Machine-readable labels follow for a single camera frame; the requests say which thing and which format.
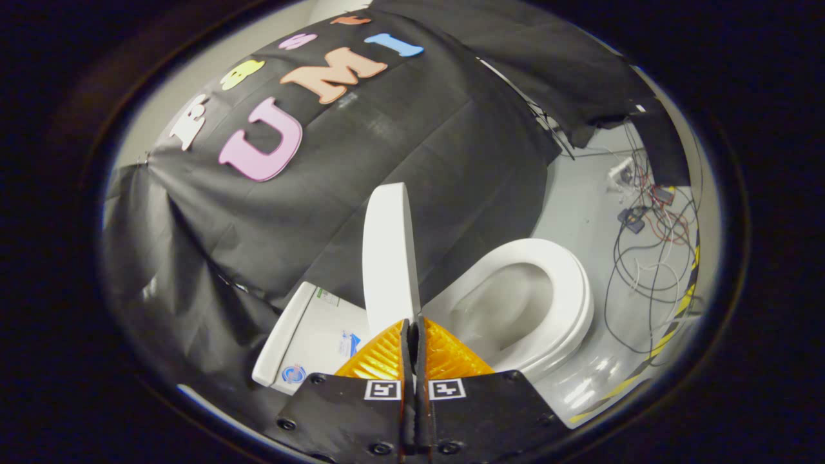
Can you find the white toilet bowl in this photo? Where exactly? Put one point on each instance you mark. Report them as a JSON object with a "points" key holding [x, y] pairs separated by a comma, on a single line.
{"points": [[503, 309]]}

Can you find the white toilet lid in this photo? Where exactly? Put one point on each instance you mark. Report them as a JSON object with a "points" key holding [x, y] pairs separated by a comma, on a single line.
{"points": [[388, 258]]}

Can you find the small black device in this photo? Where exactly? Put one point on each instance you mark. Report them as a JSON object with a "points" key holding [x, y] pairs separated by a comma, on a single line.
{"points": [[632, 220]]}

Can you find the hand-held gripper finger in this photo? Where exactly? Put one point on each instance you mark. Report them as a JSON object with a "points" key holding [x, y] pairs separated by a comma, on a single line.
{"points": [[406, 386], [422, 386]]}

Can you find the black backdrop cloth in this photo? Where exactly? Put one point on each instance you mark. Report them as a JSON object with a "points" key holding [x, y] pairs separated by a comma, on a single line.
{"points": [[399, 161]]}

